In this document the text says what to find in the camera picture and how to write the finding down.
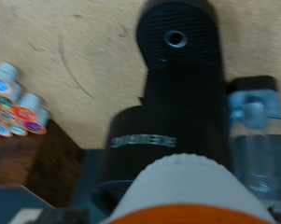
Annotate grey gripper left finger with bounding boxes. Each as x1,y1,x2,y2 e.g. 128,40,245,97
8,207,91,224

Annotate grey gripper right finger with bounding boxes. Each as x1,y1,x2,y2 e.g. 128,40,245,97
266,203,281,224

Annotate white K-cup pod orange lid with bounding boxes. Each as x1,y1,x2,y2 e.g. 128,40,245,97
100,152,277,224

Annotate black Keurig coffee machine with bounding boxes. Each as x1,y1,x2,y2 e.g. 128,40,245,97
90,0,232,218

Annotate K-cup pod teal lid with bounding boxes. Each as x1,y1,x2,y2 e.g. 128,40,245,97
7,122,30,137

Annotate K-cup pod red lid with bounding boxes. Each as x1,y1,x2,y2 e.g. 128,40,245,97
12,92,42,123

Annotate K-cup pod green lid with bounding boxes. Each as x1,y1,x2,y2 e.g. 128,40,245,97
0,82,23,110

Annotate K-cup pod blue lid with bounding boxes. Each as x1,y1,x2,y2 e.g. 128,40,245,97
0,61,21,96

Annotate dark brown wooden box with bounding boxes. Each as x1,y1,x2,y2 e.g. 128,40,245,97
0,119,85,208

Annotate grey metal pole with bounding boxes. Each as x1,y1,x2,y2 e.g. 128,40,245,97
226,75,281,216

